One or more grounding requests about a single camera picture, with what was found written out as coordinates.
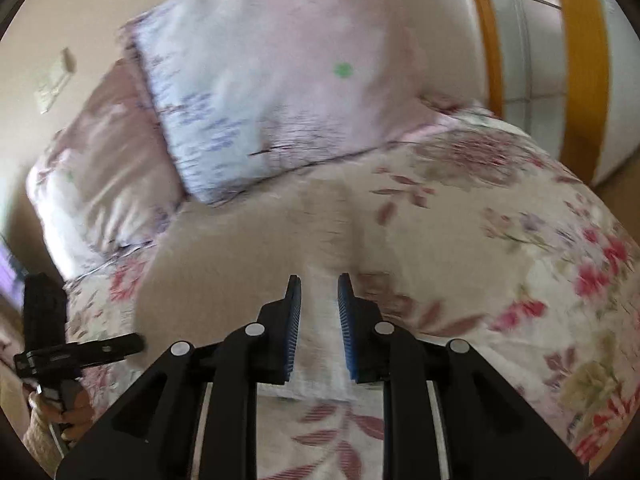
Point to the purple cloth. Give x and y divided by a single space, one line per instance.
10 262

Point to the beige wall switch plate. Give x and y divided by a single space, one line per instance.
54 82

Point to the pink pillow with blue print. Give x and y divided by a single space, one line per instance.
280 75

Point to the white wardrobe with wooden trim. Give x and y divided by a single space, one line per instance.
580 60

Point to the pink floral pillow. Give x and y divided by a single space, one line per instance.
95 180

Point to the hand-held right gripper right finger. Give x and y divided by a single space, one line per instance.
347 332

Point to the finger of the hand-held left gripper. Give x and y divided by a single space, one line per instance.
122 345

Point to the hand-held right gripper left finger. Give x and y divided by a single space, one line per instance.
292 332

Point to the floral bedspread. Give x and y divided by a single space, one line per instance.
500 260

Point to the person's left hand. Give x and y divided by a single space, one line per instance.
77 417

